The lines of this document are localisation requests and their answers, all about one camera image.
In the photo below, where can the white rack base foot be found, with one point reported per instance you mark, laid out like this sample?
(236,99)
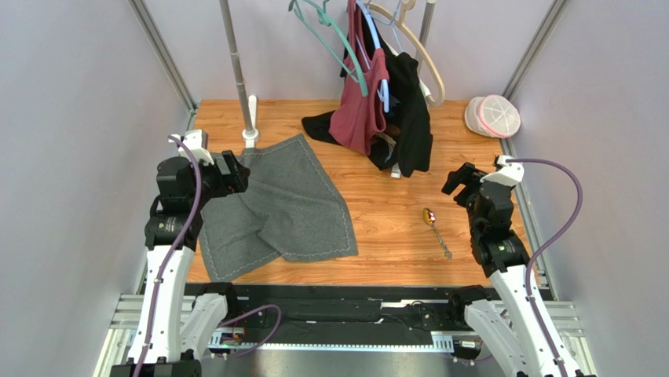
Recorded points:
(250,134)

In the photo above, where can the grey cloth napkin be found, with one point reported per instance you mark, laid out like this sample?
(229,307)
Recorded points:
(291,210)

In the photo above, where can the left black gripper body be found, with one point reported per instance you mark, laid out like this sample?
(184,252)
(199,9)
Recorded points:
(217,184)

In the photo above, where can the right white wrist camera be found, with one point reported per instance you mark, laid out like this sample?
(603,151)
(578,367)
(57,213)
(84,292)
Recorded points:
(507,172)

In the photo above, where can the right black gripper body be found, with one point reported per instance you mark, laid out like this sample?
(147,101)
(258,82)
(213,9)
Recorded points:
(467,182)

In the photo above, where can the white rack foot right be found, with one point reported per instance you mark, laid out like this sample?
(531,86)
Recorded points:
(395,171)

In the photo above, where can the grey rack pole left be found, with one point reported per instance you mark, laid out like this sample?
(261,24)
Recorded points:
(233,51)

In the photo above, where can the black t-shirt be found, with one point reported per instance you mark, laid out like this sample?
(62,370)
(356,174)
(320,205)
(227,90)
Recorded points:
(407,139)

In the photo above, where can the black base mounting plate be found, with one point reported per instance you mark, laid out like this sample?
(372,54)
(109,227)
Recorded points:
(330,315)

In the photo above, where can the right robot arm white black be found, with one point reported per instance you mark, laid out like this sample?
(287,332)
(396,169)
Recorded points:
(529,343)

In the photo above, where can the light blue plastic hanger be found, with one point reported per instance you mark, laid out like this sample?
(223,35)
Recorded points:
(383,92)

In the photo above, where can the beige wooden hanger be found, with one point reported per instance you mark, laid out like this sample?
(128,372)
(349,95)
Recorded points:
(396,20)

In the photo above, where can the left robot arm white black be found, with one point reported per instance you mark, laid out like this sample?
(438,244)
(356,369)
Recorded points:
(167,344)

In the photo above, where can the iridescent gold spoon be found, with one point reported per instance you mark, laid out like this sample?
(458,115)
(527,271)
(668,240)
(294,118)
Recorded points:
(430,219)

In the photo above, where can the maroon tank top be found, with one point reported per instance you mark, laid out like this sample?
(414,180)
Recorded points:
(360,117)

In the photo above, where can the grey rack pole right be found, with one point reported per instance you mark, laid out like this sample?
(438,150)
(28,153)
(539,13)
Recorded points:
(427,19)

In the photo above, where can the grey rack pole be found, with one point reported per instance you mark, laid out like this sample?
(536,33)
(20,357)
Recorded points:
(427,19)
(233,51)

